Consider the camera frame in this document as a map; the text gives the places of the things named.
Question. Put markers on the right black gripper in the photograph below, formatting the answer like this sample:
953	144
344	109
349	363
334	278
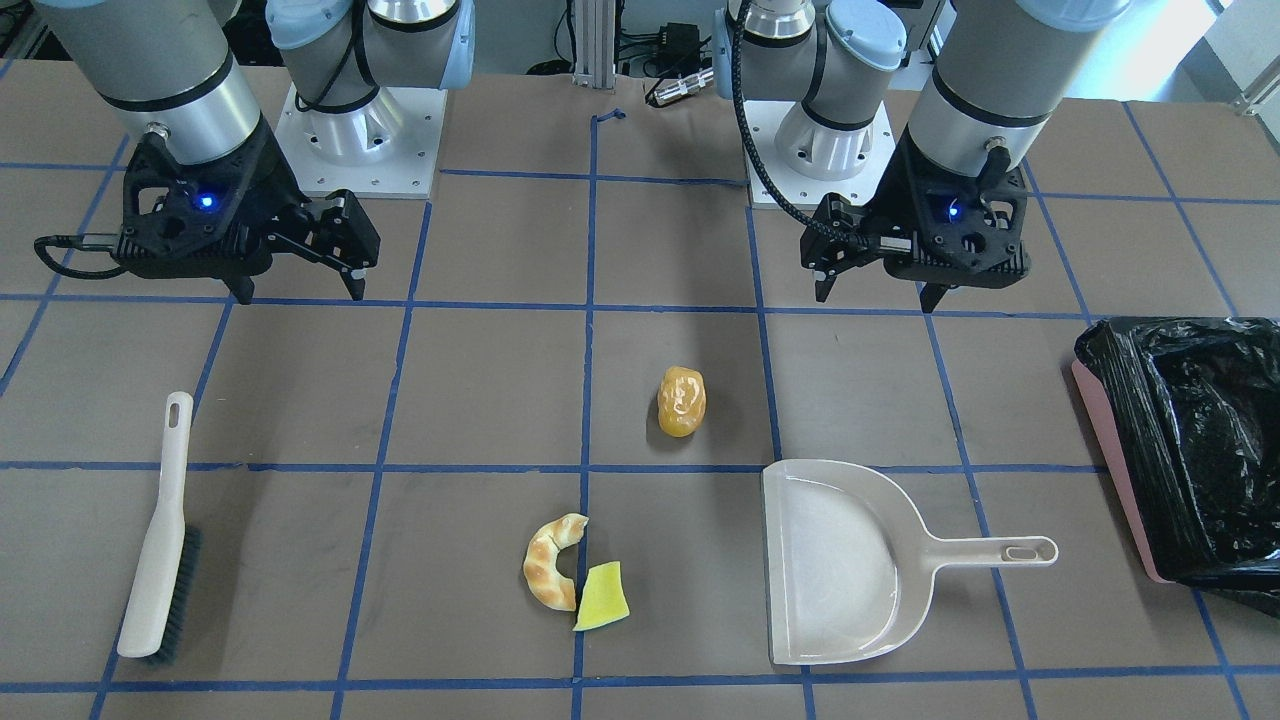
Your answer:
268	178

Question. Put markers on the yellow sponge piece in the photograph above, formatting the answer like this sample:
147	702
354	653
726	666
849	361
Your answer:
603	600

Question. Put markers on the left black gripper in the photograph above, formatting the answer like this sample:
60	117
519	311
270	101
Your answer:
903	192

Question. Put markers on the beige hand brush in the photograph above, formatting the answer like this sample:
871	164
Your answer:
156	609

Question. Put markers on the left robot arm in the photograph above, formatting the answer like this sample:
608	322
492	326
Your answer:
1003	69

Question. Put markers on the orange-yellow bread roll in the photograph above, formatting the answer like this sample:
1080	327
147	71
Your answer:
681	401

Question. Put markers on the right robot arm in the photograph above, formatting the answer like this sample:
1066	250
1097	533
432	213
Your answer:
167	67

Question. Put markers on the pink bin with black bag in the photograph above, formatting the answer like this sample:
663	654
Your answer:
1185	410

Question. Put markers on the croissant bread piece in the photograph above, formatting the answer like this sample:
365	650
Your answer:
545	582

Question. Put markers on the aluminium frame post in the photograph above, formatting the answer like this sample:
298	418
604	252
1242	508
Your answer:
594	30

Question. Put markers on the beige plastic dustpan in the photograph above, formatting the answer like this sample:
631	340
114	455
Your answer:
851	565

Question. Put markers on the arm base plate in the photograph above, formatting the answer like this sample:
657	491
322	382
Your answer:
386	150
770	160

